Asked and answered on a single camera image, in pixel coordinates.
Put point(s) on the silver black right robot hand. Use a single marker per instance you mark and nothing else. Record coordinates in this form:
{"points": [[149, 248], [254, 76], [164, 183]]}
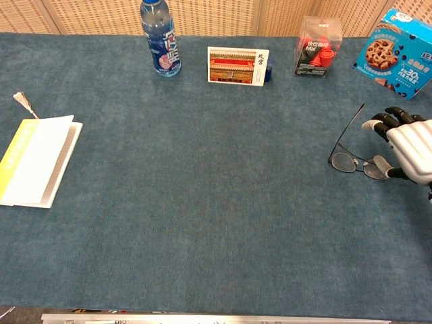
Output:
{"points": [[411, 148]]}

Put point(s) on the black eyeglasses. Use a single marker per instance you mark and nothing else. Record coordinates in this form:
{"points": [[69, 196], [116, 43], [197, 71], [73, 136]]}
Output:
{"points": [[342, 162]]}

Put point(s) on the blue cookie box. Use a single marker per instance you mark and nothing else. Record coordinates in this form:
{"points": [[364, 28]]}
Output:
{"points": [[391, 57]]}

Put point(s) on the clear box with red cups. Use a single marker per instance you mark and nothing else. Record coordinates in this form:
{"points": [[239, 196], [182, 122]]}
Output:
{"points": [[314, 54]]}

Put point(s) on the blue card stand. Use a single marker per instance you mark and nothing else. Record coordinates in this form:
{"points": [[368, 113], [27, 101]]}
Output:
{"points": [[269, 69]]}

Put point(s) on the teal felt tablecloth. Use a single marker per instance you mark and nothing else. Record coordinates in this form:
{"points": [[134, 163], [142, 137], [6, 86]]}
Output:
{"points": [[202, 168]]}

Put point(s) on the woven wicker folding screen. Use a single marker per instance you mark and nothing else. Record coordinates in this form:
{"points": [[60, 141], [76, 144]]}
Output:
{"points": [[209, 17]]}

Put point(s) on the blue plastic drink bottle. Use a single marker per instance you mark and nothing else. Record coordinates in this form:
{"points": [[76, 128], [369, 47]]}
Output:
{"points": [[162, 44]]}

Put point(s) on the yellow and white book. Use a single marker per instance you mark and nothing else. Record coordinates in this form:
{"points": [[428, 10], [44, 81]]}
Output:
{"points": [[33, 162]]}

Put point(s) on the beige tassel bookmark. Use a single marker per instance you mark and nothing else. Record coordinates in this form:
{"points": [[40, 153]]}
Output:
{"points": [[21, 98]]}

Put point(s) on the aluminium profile rail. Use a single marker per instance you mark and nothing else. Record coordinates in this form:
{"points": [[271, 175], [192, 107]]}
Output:
{"points": [[202, 319]]}

